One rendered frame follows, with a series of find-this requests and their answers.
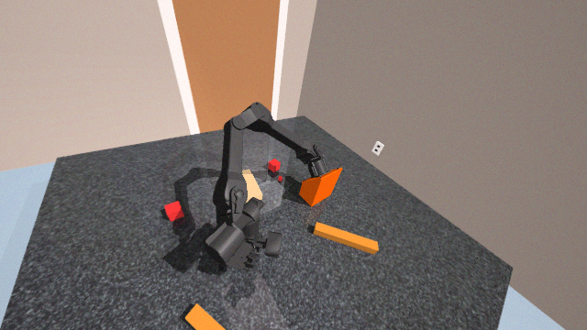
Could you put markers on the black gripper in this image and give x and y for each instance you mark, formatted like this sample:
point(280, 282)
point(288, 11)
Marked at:
point(272, 245)

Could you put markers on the orange flat bar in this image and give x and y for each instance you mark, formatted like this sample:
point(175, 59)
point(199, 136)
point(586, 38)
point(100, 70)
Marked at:
point(201, 320)
point(346, 238)

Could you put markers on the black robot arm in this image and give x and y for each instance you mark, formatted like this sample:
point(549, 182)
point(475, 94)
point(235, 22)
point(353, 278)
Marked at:
point(226, 244)

